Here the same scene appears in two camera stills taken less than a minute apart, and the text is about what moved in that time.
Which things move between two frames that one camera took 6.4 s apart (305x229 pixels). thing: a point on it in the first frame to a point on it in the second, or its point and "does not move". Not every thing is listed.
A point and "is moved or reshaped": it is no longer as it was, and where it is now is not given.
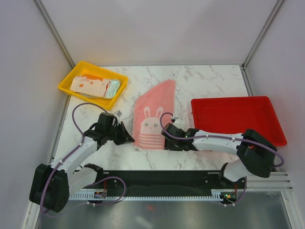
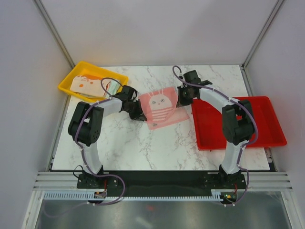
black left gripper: [125, 137] to [139, 115]
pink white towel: [150, 106] is moved or reshaped
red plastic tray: [236, 115] does not move
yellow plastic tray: [83, 68] does not move
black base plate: [168, 181] does not move
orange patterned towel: [89, 84] does not move
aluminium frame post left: [52, 28] does not move
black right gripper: [167, 144] to [182, 102]
